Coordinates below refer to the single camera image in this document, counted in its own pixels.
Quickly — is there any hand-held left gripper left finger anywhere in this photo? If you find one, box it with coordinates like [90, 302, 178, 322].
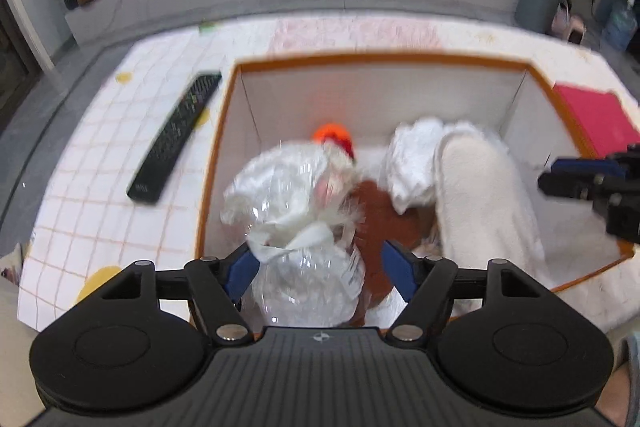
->
[100, 243, 263, 344]

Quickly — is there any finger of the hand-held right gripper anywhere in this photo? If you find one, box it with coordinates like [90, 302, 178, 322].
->
[550, 155, 628, 178]
[537, 172, 608, 204]

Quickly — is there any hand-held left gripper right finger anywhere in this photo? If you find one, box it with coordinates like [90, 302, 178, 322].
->
[381, 238, 543, 344]

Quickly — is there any plastic-wrapped white soft item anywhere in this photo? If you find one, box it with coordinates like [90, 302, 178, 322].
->
[220, 139, 368, 328]

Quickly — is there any cream fleece towel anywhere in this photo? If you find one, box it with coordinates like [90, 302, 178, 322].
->
[435, 134, 551, 308]

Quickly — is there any white cloth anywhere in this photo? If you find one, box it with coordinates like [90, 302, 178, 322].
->
[385, 117, 493, 215]

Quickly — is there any orange crochet ball toy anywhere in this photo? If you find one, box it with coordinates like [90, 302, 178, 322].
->
[311, 122, 357, 165]

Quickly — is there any orange-rimmed cardboard box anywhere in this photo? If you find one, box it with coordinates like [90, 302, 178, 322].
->
[192, 49, 640, 343]

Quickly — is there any red cloth pad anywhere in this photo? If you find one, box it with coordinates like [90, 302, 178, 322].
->
[552, 82, 640, 158]

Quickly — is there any brown cloth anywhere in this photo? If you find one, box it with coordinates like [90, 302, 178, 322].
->
[350, 179, 436, 325]

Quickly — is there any blue water jug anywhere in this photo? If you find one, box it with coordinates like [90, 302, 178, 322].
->
[601, 2, 638, 52]

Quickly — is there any white pink basket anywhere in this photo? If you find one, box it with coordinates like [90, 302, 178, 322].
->
[551, 2, 571, 36]

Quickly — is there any black remote control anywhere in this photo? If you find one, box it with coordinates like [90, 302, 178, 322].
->
[126, 71, 223, 204]

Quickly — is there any grey trash can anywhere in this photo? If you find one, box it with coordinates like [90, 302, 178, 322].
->
[515, 0, 565, 35]

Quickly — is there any person's leg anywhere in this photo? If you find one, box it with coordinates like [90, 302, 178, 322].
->
[597, 332, 640, 427]

